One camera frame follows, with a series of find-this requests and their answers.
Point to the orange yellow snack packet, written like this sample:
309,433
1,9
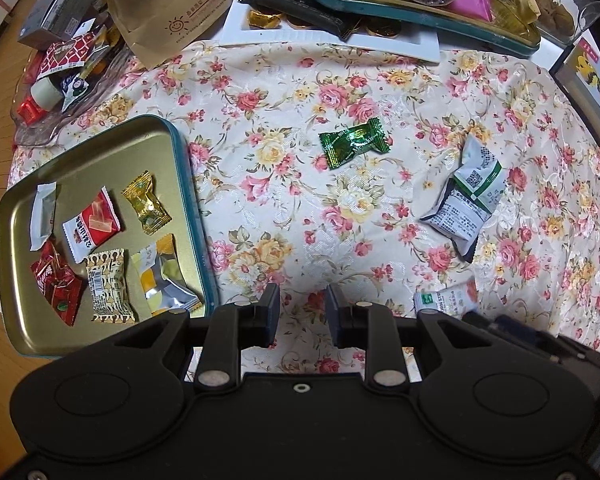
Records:
102,60

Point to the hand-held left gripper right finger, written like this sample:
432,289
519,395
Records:
334,317

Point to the long black snack packet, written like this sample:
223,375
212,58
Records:
305,12

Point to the gold tin tray teal rim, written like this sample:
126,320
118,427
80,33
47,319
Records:
80,160

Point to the plain white snack packet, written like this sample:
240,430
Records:
42,215

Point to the beige patterned snack packet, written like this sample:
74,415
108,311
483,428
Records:
109,285

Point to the gold chocolate coin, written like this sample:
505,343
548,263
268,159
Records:
380,27

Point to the yellow silver snack packet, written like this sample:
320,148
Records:
165,275

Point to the grey white snack packet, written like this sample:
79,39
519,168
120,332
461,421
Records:
455,225

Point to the red foil candy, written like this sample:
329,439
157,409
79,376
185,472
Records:
55,282

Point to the grey cardboard box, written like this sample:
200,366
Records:
55,15

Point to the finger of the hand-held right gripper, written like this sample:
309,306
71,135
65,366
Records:
510,335

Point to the white rectangular tray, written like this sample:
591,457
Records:
410,47

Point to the gold foil candy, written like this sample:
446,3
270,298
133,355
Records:
146,202

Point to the small white bottle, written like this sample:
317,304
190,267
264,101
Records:
45,92

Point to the brown paper bag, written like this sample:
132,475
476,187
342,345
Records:
175,10

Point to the red giraffe pattern packet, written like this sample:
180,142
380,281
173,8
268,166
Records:
70,52

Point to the teal tin tray of sweets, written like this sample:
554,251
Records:
380,10

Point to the dark blue snack packet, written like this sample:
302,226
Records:
78,87

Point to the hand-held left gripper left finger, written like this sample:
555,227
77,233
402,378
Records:
271,317

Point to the green foil candy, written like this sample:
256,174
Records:
354,142

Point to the clear glass plate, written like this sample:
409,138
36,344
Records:
80,110

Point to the floral tablecloth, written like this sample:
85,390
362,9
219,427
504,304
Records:
305,210

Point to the small red candy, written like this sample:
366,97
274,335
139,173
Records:
31,110

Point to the gold foil chocolate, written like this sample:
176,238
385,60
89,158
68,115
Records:
265,19

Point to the green white snack packet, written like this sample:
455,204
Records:
480,170

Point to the dark box yellow print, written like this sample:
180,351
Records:
587,90

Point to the red white snack packet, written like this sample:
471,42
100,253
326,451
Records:
91,225

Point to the white packet green label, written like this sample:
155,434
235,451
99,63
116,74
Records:
445,300

